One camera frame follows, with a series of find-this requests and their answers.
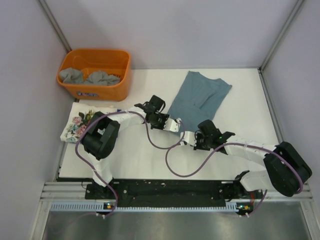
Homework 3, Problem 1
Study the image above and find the teal blue t shirt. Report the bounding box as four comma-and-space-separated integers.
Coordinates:
167, 71, 232, 132

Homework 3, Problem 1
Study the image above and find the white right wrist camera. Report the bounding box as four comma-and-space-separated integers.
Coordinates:
180, 131, 197, 147

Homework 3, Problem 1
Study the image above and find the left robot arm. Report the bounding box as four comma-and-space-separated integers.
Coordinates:
80, 95, 169, 199

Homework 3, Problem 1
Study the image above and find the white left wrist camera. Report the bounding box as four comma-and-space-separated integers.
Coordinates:
163, 118, 182, 133

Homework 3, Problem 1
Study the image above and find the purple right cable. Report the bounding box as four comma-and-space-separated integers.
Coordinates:
164, 140, 306, 217

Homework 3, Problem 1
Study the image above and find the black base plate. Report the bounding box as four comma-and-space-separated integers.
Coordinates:
85, 179, 263, 208

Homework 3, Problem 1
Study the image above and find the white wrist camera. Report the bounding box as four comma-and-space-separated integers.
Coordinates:
180, 131, 197, 147
163, 118, 182, 133

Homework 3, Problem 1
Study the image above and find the white floral folded t shirt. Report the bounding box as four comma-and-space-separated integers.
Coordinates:
60, 102, 118, 144

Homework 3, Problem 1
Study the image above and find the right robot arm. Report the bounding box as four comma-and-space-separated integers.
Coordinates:
194, 120, 313, 198

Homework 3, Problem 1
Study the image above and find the orange plastic laundry basket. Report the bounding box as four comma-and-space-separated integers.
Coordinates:
56, 48, 132, 102

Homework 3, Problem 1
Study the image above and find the aluminium frame rail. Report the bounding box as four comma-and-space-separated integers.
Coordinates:
39, 181, 314, 201

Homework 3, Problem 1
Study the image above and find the grey t shirt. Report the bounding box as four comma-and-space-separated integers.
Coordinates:
58, 67, 121, 87

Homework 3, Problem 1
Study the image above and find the light blue cable duct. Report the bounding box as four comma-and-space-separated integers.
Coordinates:
50, 201, 251, 212

